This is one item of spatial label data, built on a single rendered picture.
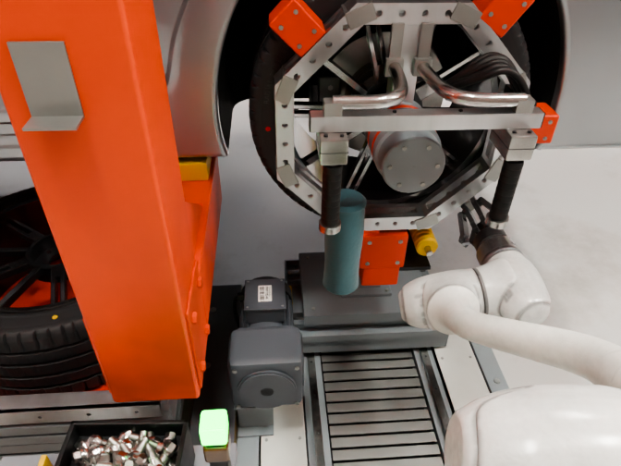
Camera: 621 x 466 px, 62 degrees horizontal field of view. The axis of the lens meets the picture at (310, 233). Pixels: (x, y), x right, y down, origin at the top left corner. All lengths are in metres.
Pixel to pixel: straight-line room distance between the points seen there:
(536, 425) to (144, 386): 0.70
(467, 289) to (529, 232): 1.44
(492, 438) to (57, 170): 0.59
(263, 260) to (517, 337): 1.37
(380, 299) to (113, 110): 1.15
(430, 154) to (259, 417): 0.83
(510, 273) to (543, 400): 0.56
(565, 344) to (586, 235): 1.72
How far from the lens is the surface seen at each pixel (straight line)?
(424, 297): 1.05
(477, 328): 0.94
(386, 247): 1.34
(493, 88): 1.29
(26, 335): 1.29
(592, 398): 0.59
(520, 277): 1.09
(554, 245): 2.43
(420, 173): 1.06
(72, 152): 0.71
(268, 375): 1.23
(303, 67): 1.08
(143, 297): 0.85
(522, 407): 0.55
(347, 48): 1.29
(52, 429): 1.34
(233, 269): 2.07
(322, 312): 1.58
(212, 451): 0.88
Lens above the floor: 1.37
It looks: 38 degrees down
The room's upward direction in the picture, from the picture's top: 1 degrees clockwise
